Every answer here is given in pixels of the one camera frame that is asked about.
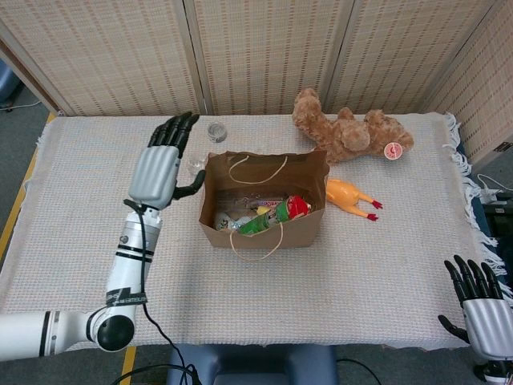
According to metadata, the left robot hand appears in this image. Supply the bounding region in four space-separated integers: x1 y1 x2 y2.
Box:
127 111 207 210

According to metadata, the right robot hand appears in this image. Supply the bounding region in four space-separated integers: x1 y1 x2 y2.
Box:
437 254 513 362

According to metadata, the white printed plastic packet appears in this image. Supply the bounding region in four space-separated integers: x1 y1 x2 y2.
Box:
214 210 252 233

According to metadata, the green chips can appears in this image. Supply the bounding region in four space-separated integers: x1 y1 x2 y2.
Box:
237 195 313 236

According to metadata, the brown paper shopping bag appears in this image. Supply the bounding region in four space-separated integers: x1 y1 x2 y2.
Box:
199 149 330 261

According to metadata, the white power strip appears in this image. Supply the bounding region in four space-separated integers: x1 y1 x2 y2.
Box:
476 174 513 205

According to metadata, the woven folding screen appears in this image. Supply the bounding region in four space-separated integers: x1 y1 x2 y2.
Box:
0 0 513 161

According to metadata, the white woven tablecloth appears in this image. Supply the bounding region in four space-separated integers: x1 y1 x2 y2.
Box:
0 111 513 353

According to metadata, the orange rubber chicken toy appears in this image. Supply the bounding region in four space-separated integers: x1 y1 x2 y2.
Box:
325 178 384 223

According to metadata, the brown teddy bear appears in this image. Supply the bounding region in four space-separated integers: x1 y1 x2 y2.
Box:
291 87 415 165

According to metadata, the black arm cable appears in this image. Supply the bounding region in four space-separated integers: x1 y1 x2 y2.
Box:
110 199 201 385

